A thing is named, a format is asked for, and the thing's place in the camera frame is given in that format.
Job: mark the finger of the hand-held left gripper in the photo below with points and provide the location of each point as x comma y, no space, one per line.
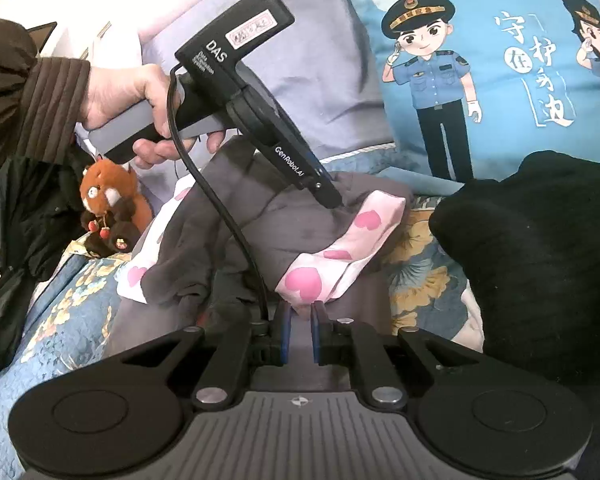
329,194

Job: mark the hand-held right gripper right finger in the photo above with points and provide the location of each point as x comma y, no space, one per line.
317,335

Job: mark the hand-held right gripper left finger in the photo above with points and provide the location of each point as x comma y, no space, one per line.
286,335

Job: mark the pink heart-print garment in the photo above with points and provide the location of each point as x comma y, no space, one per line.
360,220

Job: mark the grey flower-print t-shirt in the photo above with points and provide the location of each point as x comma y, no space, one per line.
290,215

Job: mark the person's left forearm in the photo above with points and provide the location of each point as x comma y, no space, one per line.
30,100

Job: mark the person's left hand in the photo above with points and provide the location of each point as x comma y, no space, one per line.
125,90

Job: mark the grey-blue script-print sofa cover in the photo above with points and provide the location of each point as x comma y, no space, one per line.
320,85

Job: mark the red panda plush toy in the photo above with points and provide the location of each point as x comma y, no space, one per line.
110,200

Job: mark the blue cartoon-print pillow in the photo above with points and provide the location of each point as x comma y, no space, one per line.
480,60

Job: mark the black garment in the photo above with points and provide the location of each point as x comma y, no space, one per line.
530,240

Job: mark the blue floral quilt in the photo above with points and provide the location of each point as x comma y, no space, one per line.
70,310

